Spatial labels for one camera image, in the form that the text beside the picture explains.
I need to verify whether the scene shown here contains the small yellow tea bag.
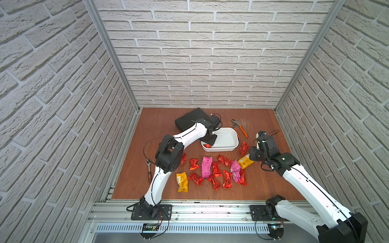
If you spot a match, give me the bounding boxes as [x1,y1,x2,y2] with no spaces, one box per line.
[238,154,254,169]

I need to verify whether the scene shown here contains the white plastic storage box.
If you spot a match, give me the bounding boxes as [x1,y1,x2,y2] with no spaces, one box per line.
[201,128,239,152]

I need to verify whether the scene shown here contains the magenta tea bag packet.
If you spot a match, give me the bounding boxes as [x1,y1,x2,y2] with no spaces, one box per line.
[201,157,213,178]

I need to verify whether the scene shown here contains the red tea bag packet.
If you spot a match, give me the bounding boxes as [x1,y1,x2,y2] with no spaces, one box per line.
[188,172,204,186]

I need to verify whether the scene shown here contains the yellow tea bag packet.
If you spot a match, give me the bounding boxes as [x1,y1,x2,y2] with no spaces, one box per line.
[176,172,188,193]

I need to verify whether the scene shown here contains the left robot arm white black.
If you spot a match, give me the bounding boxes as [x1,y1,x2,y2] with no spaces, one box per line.
[139,114,221,218]

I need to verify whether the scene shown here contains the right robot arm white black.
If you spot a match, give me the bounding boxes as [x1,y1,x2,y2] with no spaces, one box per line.
[249,131,368,243]

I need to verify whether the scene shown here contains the black plastic tool case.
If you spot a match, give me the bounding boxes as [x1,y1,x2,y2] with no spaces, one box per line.
[175,108,209,132]

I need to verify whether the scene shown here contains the right controller board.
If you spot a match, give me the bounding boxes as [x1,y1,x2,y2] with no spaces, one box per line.
[267,224,284,240]

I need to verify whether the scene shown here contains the controller board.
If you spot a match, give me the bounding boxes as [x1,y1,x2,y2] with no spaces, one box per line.
[267,224,284,240]
[141,223,160,240]

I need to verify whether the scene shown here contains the left controller board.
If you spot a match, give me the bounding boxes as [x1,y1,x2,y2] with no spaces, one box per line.
[141,223,160,240]

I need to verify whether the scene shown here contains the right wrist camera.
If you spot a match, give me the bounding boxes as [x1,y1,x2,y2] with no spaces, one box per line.
[256,131,267,150]

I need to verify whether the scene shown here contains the orange handled pliers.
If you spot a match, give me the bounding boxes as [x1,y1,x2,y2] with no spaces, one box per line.
[232,119,248,138]

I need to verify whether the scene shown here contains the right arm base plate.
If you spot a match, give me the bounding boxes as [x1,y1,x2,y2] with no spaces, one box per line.
[249,205,288,223]

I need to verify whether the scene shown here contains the red handled screwdriver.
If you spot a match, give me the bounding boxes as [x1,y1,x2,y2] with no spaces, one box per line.
[146,159,153,183]

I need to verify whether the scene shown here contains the aluminium rail frame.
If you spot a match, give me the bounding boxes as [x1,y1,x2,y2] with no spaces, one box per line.
[79,200,317,243]

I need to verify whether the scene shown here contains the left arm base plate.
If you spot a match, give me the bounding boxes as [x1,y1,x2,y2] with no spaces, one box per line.
[131,204,173,221]

